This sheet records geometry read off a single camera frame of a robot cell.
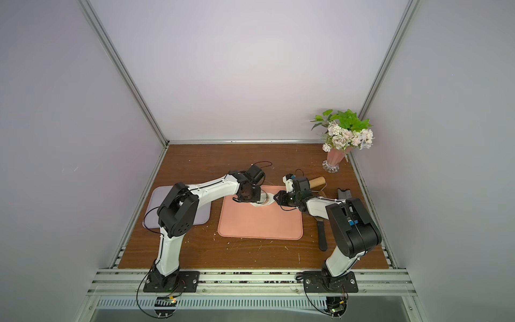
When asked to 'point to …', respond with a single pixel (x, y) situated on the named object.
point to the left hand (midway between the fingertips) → (260, 198)
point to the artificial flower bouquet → (345, 130)
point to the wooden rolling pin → (316, 181)
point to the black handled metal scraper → (322, 235)
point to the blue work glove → (344, 194)
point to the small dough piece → (265, 199)
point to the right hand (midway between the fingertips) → (276, 193)
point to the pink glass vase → (334, 157)
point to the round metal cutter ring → (267, 196)
